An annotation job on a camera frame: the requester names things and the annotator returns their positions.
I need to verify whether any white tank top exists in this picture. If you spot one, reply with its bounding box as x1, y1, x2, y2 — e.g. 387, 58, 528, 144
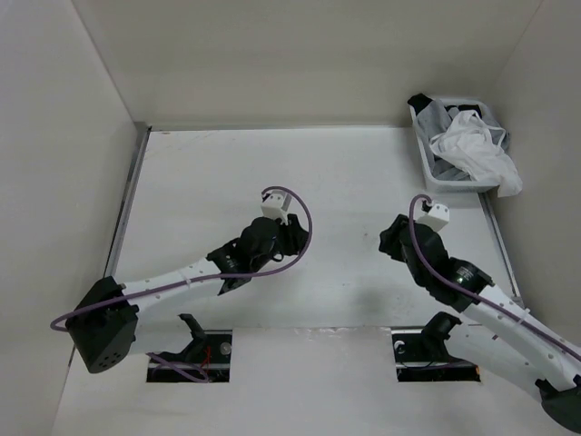
428, 110, 523, 197

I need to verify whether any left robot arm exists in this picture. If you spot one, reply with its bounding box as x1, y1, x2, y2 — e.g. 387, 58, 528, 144
64, 213, 310, 373

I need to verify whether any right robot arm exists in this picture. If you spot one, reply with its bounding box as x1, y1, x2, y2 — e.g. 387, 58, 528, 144
379, 214, 580, 433

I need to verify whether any grey tank top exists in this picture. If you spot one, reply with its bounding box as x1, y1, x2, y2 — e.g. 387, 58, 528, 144
414, 97, 500, 182

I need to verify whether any black tank top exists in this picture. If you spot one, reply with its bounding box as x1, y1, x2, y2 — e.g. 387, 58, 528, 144
408, 94, 482, 116

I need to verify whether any white plastic laundry basket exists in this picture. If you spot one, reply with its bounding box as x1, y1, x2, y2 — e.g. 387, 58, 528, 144
410, 97, 509, 193

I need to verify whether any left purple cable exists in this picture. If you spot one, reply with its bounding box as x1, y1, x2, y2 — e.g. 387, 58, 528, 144
49, 184, 312, 332

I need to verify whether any purple cable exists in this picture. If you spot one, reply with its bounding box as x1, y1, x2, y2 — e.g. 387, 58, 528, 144
49, 184, 312, 332
409, 194, 581, 360

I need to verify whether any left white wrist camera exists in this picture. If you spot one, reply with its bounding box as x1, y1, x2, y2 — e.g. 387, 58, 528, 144
261, 191, 291, 225

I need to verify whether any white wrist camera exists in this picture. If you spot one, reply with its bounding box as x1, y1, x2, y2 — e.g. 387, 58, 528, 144
416, 202, 450, 233
261, 191, 291, 225

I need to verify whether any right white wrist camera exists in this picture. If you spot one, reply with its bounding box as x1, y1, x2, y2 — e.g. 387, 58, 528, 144
416, 202, 450, 233

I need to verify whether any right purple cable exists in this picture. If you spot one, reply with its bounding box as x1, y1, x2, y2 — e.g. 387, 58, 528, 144
409, 194, 581, 360

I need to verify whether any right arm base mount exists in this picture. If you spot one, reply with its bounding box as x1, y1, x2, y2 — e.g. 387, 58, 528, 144
390, 312, 481, 382

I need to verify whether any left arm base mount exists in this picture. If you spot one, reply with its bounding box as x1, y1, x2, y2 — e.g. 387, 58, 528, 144
146, 313, 233, 383

